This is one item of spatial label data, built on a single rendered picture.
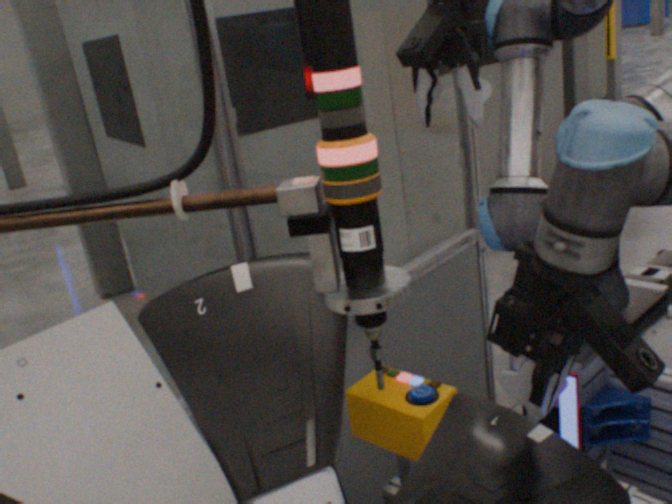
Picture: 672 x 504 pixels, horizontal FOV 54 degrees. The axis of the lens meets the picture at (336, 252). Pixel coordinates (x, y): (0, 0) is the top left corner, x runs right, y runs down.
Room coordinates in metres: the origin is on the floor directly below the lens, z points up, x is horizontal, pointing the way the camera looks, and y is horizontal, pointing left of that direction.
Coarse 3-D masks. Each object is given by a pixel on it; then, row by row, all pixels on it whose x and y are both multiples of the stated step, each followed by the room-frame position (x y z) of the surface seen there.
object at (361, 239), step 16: (336, 208) 0.47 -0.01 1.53; (352, 208) 0.47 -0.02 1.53; (368, 208) 0.47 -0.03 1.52; (336, 224) 0.48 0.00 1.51; (352, 224) 0.47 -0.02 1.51; (368, 224) 0.47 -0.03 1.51; (352, 240) 0.47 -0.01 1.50; (368, 240) 0.47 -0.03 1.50; (352, 256) 0.47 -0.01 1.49; (368, 256) 0.47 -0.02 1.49; (352, 272) 0.47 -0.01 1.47; (368, 272) 0.47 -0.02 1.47; (384, 272) 0.48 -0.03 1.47; (352, 288) 0.47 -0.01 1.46; (368, 288) 0.47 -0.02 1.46; (368, 320) 0.47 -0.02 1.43; (384, 320) 0.48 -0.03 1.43
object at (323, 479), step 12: (324, 468) 0.49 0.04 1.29; (300, 480) 0.49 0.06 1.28; (312, 480) 0.49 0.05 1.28; (324, 480) 0.49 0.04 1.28; (336, 480) 0.48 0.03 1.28; (276, 492) 0.50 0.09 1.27; (288, 492) 0.49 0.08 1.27; (300, 492) 0.49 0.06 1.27; (312, 492) 0.48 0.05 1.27; (324, 492) 0.48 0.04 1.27; (336, 492) 0.48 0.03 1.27
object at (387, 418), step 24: (360, 384) 0.98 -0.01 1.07; (384, 384) 0.97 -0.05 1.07; (408, 384) 0.96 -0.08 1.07; (360, 408) 0.95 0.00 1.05; (384, 408) 0.91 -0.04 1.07; (408, 408) 0.89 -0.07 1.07; (432, 408) 0.88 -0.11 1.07; (360, 432) 0.95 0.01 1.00; (384, 432) 0.91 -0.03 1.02; (408, 432) 0.88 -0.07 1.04; (432, 432) 0.87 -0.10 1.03; (408, 456) 0.88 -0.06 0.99
